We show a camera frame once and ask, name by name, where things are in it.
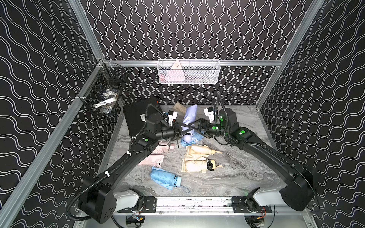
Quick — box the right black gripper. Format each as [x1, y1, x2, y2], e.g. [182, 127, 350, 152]
[188, 118, 229, 137]

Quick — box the light blue sleeve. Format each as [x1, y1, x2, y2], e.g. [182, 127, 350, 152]
[181, 132, 203, 147]

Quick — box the lavender umbrella sleeve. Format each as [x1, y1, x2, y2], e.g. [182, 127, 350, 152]
[182, 105, 197, 124]

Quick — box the cream sleeved umbrella front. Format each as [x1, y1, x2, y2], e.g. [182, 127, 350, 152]
[185, 144, 223, 158]

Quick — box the pink umbrella sleeve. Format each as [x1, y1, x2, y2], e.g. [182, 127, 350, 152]
[138, 154, 164, 168]

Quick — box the beige umbrella with wooden handle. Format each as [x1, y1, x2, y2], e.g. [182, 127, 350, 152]
[181, 157, 223, 173]

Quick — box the light blue umbrella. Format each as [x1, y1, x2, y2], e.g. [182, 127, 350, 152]
[150, 167, 190, 193]

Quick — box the pink sleeved umbrella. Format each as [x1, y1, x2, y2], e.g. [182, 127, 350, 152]
[152, 145, 175, 154]

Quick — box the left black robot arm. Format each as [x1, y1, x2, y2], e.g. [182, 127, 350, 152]
[66, 113, 194, 224]

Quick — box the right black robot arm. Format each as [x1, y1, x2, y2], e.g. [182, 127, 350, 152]
[182, 108, 317, 212]

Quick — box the beige umbrella at back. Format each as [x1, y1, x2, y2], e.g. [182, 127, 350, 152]
[173, 102, 187, 115]

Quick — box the black tool case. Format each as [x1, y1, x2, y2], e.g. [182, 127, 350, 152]
[123, 97, 162, 137]

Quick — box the pink triangle card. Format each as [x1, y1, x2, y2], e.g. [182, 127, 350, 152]
[164, 60, 186, 84]

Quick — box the white roll in basket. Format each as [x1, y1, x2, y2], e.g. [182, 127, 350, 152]
[93, 88, 119, 115]

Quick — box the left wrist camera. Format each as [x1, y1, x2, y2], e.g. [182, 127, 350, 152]
[167, 110, 178, 126]

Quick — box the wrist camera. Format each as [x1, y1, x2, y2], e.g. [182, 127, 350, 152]
[167, 110, 178, 126]
[204, 106, 216, 124]

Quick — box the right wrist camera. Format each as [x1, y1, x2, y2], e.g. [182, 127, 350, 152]
[204, 106, 216, 124]

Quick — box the white wire basket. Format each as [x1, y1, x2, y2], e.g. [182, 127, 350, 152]
[156, 59, 221, 84]

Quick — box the aluminium front rail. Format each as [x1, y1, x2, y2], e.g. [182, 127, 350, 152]
[81, 195, 309, 216]

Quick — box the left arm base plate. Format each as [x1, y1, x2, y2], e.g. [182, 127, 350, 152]
[122, 196, 157, 213]

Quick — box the black wire basket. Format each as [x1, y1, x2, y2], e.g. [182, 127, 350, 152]
[81, 63, 131, 116]

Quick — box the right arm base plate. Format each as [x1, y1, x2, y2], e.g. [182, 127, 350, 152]
[231, 197, 272, 214]

